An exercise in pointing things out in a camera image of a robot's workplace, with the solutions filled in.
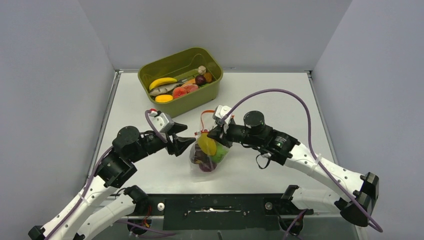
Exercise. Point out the yellow banana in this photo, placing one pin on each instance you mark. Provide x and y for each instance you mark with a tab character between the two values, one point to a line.
162	81

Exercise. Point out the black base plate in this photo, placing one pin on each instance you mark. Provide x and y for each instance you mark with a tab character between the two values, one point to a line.
179	212

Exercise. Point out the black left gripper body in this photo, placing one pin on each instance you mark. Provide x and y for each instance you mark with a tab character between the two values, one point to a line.
169	145

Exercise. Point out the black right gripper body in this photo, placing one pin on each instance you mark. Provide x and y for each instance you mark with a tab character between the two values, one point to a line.
235	133

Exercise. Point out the dark plum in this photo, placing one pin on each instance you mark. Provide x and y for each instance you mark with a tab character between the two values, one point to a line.
200	80

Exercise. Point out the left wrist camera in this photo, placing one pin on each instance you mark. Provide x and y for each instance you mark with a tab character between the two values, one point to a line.
159	121

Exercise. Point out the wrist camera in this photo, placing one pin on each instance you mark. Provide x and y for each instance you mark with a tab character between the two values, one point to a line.
159	121
222	117

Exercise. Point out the green yellow mango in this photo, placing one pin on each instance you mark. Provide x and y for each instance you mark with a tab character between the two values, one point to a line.
207	145

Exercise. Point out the green plastic bin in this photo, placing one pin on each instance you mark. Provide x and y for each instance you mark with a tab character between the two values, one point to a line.
183	65

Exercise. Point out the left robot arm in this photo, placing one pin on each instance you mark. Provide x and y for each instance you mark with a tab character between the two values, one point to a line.
80	220

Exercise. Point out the green cabbage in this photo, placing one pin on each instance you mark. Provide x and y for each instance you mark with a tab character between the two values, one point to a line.
221	152

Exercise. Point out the orange peach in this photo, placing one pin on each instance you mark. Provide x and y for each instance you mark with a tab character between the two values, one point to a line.
179	92

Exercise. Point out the clear zip top bag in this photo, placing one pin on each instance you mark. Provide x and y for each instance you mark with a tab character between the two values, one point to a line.
206	124

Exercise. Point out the purple red onion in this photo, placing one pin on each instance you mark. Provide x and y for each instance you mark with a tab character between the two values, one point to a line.
208	166

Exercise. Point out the orange carrot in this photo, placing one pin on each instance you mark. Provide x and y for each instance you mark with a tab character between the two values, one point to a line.
190	82

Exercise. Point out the grey toy fish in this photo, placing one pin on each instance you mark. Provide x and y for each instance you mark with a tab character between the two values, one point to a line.
164	89

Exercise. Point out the small orange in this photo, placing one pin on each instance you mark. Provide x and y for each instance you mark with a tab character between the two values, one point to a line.
208	77

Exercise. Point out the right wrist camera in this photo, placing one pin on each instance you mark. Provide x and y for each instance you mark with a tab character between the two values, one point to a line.
222	117

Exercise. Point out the white garlic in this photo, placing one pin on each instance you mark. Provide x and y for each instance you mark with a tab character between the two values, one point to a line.
201	70

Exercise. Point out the pink peach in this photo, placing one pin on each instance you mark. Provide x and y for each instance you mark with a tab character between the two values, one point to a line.
189	88

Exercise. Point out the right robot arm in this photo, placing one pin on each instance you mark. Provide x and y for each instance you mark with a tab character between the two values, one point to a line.
353	195

